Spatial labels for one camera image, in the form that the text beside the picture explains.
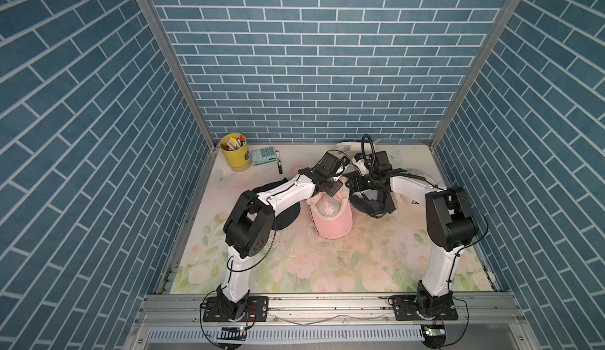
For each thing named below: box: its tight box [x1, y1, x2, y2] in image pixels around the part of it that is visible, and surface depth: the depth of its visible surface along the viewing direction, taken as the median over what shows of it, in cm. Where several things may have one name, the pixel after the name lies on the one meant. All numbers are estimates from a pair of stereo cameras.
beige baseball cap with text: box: [389, 175, 447, 231], surface depth 66 cm
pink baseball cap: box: [306, 176, 353, 240], surface depth 95 cm
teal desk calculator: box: [250, 145, 279, 168], surface depth 114 cm
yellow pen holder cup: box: [218, 133, 252, 172], surface depth 107 cm
